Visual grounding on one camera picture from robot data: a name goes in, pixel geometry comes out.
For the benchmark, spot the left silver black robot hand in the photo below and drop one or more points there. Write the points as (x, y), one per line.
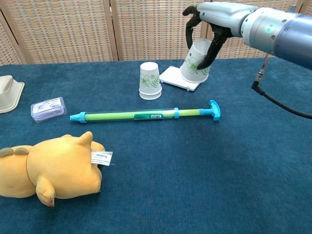
(224, 17)

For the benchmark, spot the white paper cup green print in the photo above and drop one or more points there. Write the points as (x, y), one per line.
(150, 96)
(192, 70)
(150, 80)

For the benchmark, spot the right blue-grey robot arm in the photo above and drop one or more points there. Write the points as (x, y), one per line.
(280, 31)

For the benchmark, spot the flat white plastic box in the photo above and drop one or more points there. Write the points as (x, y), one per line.
(170, 76)

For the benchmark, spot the green blue toy water pump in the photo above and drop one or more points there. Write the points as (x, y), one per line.
(146, 115)

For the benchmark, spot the blue felt table cover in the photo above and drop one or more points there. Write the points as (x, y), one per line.
(182, 182)

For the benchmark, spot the clear plastic clip box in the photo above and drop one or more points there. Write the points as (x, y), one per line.
(48, 109)

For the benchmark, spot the yellow plush duck toy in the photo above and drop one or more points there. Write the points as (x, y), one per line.
(56, 170)

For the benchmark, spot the beige pulp food container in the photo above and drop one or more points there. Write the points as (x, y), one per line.
(9, 95)

